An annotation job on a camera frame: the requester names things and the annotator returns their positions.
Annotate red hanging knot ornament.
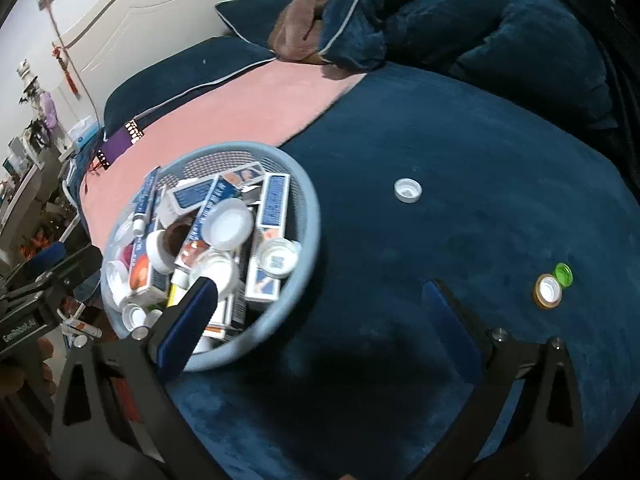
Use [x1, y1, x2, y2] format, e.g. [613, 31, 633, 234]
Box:
[50, 42, 81, 98]

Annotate white cream jar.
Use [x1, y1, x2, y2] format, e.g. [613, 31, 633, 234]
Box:
[145, 229, 177, 273]

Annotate white orange ointment tube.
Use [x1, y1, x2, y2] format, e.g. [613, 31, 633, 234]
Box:
[61, 322, 103, 339]

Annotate pile of blue white boxes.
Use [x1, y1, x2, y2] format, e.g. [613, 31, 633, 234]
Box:
[127, 162, 293, 343]

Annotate pink bed sheet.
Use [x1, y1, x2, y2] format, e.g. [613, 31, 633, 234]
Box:
[77, 62, 368, 251]

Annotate dark blue plush blanket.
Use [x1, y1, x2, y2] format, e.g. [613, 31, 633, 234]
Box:
[165, 60, 640, 480]

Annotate white round cap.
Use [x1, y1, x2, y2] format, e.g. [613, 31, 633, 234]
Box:
[192, 250, 240, 293]

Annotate tan lid with white liner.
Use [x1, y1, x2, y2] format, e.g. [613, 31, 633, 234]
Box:
[534, 273, 564, 310]

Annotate light blue mesh basket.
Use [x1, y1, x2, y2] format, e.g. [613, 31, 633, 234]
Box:
[100, 141, 322, 373]

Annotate person's left hand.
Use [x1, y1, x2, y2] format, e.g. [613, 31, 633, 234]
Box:
[0, 337, 58, 401]

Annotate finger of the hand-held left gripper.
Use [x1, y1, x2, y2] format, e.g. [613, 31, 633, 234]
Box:
[20, 242, 68, 281]
[0, 244, 103, 306]

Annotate dark blue piped pillow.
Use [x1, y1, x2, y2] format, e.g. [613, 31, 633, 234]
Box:
[215, 0, 321, 56]
[102, 37, 278, 133]

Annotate black garment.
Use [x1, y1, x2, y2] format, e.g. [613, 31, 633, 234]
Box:
[565, 0, 640, 186]

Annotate translucent white ribbed cap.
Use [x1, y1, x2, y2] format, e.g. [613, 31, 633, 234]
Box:
[393, 178, 423, 204]

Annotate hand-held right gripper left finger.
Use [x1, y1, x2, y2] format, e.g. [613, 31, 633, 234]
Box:
[50, 276, 231, 480]

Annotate brown fleece blanket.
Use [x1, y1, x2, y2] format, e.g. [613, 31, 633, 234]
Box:
[267, 0, 381, 66]

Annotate purple studded strap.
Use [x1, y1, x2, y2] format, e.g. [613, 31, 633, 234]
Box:
[95, 119, 147, 167]

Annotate white bed headboard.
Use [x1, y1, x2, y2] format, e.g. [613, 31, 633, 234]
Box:
[30, 0, 441, 126]

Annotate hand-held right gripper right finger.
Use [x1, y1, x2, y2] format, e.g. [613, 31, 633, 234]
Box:
[415, 278, 587, 480]

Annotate dark blue crumpled duvet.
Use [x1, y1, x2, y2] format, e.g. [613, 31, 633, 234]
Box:
[317, 0, 618, 131]

